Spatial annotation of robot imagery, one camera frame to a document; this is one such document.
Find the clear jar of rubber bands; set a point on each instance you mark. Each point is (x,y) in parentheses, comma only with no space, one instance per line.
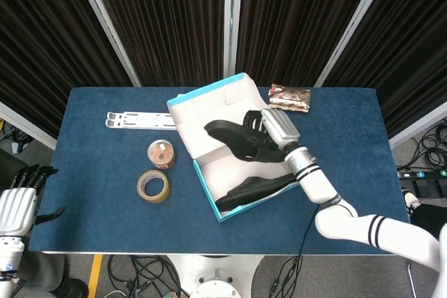
(160,155)

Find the gold red-print packet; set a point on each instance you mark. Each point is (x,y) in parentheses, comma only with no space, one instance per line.
(290,99)

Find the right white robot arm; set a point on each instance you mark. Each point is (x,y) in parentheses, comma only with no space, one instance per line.
(349,224)

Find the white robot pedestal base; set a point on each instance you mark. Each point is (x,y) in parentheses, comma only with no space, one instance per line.
(216,277)

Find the yellow packing tape roll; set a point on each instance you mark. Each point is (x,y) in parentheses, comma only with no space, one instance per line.
(153,199)

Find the white partition frame post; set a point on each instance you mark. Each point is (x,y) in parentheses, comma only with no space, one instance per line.
(352,29)
(233,15)
(419,125)
(28,125)
(104,26)

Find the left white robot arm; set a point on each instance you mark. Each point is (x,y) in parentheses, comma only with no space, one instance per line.
(10,256)

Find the blue fabric table cover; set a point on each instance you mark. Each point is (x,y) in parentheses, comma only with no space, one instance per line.
(104,224)

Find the black trouser leg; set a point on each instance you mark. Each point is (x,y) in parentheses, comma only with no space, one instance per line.
(431,219)

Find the grey trouser leg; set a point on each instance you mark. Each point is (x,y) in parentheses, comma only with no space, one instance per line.
(43,270)

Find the black slipper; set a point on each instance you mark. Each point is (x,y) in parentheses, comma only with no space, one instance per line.
(258,190)
(237,137)

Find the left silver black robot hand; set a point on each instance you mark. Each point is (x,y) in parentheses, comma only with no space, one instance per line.
(17,210)

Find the light blue shoe box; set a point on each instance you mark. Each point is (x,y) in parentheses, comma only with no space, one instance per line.
(209,127)

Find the black foot pedal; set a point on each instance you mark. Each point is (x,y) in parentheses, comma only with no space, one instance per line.
(426,188)

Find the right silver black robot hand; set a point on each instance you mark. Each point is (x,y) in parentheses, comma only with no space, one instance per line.
(281,127)

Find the dark pleated curtain panel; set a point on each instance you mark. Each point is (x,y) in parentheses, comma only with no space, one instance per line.
(297,15)
(167,15)
(35,33)
(412,50)

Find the white plastic folding stand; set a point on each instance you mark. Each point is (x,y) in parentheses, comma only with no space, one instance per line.
(139,120)

